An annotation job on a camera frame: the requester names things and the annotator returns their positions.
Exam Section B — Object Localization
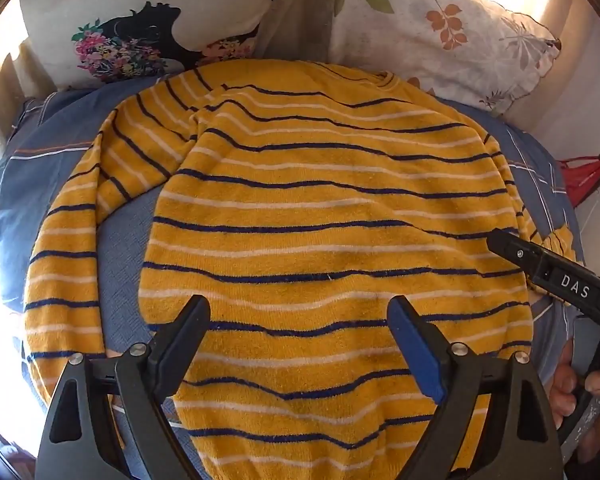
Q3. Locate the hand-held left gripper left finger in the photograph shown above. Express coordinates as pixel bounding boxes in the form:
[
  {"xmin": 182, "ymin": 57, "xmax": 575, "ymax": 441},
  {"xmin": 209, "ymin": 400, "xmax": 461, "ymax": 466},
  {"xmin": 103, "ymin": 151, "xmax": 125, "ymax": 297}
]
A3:
[{"xmin": 34, "ymin": 294, "xmax": 212, "ymax": 480}]

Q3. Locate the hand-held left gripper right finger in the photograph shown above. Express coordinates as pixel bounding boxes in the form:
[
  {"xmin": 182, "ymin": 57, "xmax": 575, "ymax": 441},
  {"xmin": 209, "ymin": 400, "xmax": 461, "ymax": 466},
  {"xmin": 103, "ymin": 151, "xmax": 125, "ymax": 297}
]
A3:
[{"xmin": 386, "ymin": 295, "xmax": 566, "ymax": 480}]

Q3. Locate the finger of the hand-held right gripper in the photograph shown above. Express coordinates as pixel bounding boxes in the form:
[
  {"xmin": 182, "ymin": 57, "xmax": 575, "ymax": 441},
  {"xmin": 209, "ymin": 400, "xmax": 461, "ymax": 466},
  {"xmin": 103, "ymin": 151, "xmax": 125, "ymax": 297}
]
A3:
[{"xmin": 486, "ymin": 228, "xmax": 600, "ymax": 322}]

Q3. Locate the yellow striped sweater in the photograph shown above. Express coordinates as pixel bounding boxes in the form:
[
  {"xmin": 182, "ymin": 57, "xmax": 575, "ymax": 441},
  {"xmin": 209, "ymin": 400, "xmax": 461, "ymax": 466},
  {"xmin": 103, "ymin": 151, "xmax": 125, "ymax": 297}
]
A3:
[{"xmin": 24, "ymin": 58, "xmax": 578, "ymax": 480}]

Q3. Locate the person's right hand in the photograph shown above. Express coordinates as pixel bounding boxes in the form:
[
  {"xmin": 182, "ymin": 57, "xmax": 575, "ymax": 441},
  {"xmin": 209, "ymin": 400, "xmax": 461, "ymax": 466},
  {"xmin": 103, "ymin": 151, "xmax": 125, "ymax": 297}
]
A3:
[{"xmin": 551, "ymin": 341, "xmax": 600, "ymax": 465}]

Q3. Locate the red cloth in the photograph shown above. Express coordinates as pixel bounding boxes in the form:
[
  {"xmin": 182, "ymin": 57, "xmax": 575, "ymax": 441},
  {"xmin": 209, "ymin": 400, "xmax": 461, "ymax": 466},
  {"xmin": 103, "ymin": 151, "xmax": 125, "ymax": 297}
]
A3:
[{"xmin": 559, "ymin": 156, "xmax": 600, "ymax": 209}]

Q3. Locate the blue bed sheet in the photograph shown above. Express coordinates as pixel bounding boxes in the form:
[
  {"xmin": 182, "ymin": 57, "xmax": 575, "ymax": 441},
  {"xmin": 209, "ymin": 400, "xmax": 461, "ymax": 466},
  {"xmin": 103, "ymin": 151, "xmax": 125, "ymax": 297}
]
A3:
[{"xmin": 0, "ymin": 77, "xmax": 587, "ymax": 461}]

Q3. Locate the leaf print pillow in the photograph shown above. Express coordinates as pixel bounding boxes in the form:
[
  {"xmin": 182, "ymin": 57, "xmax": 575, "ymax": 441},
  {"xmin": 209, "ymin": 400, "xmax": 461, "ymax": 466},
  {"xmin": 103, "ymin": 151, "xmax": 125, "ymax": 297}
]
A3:
[{"xmin": 325, "ymin": 0, "xmax": 563, "ymax": 117}]

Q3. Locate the bird print pillow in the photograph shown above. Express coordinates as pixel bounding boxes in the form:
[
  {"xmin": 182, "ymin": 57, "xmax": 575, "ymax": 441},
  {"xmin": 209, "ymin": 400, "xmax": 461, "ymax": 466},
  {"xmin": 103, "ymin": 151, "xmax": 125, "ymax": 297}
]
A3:
[{"xmin": 20, "ymin": 0, "xmax": 327, "ymax": 92}]

